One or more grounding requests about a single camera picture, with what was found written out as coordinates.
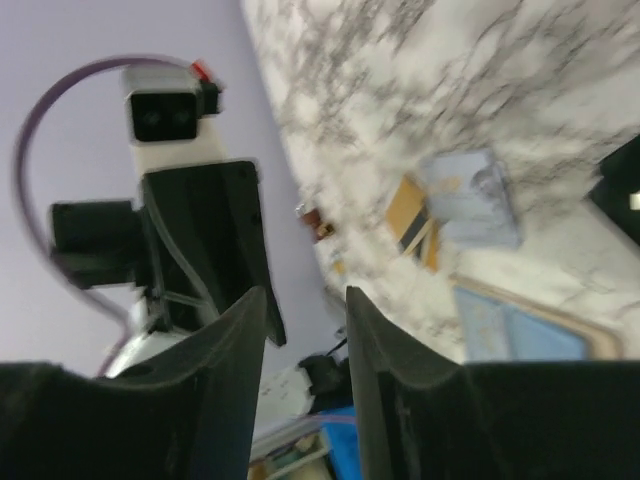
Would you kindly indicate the beige card holder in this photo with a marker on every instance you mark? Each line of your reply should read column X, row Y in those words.
column 501, row 326

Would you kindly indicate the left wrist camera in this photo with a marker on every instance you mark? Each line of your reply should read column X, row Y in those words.
column 171, row 109

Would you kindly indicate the blue plastic bin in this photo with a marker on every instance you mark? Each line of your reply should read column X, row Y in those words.
column 343, row 448

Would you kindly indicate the black card stack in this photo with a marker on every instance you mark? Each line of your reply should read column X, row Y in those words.
column 619, row 180

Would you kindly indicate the brown faucet on table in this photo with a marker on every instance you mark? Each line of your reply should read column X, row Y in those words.
column 312, row 217

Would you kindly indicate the gold card stack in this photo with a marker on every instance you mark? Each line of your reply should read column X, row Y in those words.
column 415, row 230

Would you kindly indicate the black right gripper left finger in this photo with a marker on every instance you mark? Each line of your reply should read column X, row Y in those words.
column 186, row 413

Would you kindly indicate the silver VIP card stack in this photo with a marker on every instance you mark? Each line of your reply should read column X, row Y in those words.
column 467, row 193

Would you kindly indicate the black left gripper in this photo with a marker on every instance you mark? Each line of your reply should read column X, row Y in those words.
column 203, row 224

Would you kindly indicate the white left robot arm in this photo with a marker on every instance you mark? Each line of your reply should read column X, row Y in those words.
column 142, row 340

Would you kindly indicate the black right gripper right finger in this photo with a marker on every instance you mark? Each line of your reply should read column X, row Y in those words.
column 422, row 416

